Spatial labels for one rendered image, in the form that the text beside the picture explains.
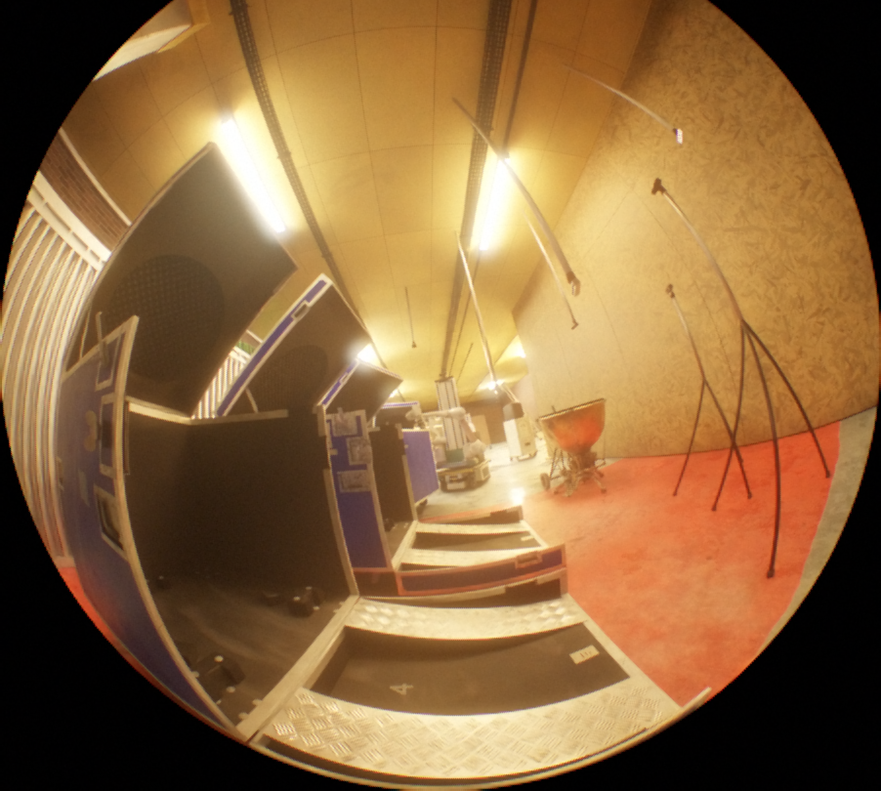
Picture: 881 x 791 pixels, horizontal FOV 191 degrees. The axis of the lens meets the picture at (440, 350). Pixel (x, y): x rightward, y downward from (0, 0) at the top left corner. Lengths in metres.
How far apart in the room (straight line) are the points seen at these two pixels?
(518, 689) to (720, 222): 2.66
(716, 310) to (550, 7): 2.72
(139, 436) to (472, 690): 1.49
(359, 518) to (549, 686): 1.01
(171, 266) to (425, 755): 1.56
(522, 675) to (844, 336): 2.24
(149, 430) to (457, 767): 1.50
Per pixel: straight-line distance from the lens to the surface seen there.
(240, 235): 1.25
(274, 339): 1.63
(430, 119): 2.67
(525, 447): 6.03
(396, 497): 2.13
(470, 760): 0.71
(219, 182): 1.16
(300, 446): 1.09
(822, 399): 2.32
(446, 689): 0.92
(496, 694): 0.89
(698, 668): 0.92
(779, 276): 2.27
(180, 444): 1.57
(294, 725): 0.75
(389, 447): 2.10
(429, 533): 1.90
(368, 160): 2.80
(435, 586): 1.38
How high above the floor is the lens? 0.75
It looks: 20 degrees up
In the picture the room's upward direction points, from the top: 11 degrees counter-clockwise
